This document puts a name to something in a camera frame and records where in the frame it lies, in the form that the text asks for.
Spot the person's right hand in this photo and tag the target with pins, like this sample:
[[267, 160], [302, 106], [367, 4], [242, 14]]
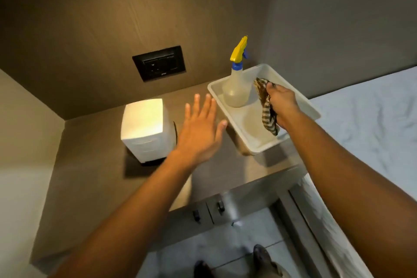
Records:
[[283, 103]]

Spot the person's left hand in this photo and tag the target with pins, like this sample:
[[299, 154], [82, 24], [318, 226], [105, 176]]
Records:
[[198, 137]]

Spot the checkered cleaning cloth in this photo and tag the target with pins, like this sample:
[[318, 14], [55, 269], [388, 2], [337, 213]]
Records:
[[268, 118]]

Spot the white tissue box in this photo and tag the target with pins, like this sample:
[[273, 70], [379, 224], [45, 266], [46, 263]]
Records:
[[145, 131]]

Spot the person's right forearm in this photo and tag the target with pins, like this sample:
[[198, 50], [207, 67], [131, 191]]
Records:
[[358, 196]]

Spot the person's left forearm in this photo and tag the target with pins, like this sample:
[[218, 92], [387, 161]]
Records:
[[130, 222]]

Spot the person's left shoe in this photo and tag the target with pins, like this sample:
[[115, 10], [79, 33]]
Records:
[[202, 270]]

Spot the person's shoe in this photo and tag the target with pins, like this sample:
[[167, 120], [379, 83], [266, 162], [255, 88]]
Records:
[[202, 270], [262, 260]]

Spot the person's right shoe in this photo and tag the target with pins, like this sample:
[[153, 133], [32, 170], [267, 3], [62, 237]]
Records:
[[262, 260]]

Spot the person's trouser leg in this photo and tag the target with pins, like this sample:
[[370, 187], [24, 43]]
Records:
[[280, 271]]

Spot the white plastic tray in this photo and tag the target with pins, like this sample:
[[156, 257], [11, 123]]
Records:
[[251, 128]]

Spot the spray bottle with yellow nozzle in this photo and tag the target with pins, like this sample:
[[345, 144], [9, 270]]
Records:
[[237, 90]]

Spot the grey bedside cabinet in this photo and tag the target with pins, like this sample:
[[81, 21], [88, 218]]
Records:
[[251, 194]]

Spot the bed with white sheet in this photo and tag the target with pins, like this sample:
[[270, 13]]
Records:
[[368, 115]]

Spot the black wall socket panel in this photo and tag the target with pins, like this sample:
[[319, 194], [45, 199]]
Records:
[[159, 64]]

